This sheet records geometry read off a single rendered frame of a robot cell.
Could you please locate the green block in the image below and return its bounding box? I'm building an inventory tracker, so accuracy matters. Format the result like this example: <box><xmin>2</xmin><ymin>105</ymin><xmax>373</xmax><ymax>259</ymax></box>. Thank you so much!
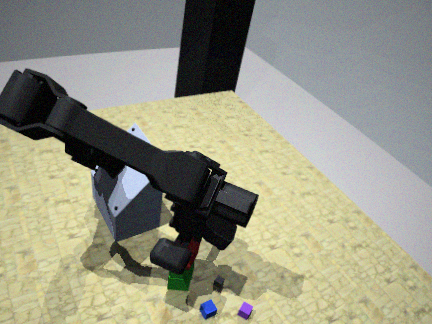
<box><xmin>167</xmin><ymin>271</ymin><xmax>190</xmax><ymax>291</ymax></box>
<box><xmin>170</xmin><ymin>262</ymin><xmax>194</xmax><ymax>280</ymax></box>

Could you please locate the red block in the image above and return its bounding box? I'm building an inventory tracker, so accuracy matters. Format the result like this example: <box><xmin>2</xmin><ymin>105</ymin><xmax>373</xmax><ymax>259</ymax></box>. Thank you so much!
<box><xmin>185</xmin><ymin>237</ymin><xmax>200</xmax><ymax>270</ymax></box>

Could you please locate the small purple block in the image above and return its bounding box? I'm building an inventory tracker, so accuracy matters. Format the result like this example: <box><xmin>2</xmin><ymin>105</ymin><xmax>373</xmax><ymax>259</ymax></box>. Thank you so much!
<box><xmin>237</xmin><ymin>302</ymin><xmax>253</xmax><ymax>320</ymax></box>

